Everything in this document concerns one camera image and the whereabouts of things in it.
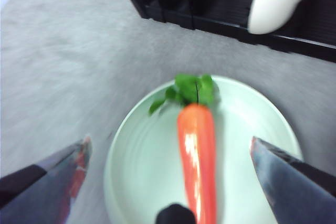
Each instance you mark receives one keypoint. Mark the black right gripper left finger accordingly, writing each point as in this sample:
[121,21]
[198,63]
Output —
[39,195]

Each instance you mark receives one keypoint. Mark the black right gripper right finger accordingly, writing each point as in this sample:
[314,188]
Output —
[302,190]

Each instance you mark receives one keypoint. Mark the pale green plate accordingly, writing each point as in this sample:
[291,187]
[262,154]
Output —
[144,169]

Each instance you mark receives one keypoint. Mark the orange carrot with green leaves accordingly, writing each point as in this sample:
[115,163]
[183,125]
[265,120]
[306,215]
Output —
[197,155]

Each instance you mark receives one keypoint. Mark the white plate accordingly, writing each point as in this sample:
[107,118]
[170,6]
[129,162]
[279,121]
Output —
[278,3]

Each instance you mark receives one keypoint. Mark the black plate rack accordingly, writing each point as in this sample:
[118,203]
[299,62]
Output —
[223,11]

